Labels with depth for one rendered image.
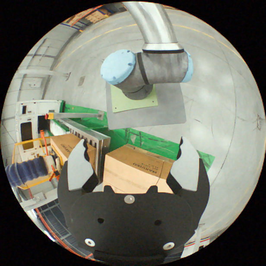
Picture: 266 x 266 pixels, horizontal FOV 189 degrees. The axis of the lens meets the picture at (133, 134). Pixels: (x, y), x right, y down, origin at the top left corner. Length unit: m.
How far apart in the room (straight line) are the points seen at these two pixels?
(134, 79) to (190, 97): 1.08
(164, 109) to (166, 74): 0.25
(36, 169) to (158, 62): 1.18
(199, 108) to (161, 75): 1.08
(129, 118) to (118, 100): 0.13
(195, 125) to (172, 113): 0.84
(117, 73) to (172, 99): 0.33
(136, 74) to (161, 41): 0.15
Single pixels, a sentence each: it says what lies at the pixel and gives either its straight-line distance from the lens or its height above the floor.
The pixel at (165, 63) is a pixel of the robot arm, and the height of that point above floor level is 1.02.
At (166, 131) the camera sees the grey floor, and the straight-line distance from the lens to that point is 1.27.
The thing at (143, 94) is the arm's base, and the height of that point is 0.81.
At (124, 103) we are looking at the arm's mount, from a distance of 0.56.
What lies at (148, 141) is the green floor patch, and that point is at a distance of 1.32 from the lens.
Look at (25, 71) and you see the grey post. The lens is 3.61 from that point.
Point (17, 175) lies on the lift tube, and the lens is 1.13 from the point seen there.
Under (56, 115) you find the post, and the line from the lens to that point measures 1.21.
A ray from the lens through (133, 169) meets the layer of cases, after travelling 0.90.
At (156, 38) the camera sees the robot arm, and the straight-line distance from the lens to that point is 0.30.
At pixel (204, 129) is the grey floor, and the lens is 1.36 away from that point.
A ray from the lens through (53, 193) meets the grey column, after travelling 2.10.
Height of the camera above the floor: 1.26
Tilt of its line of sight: 66 degrees down
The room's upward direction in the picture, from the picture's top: 108 degrees counter-clockwise
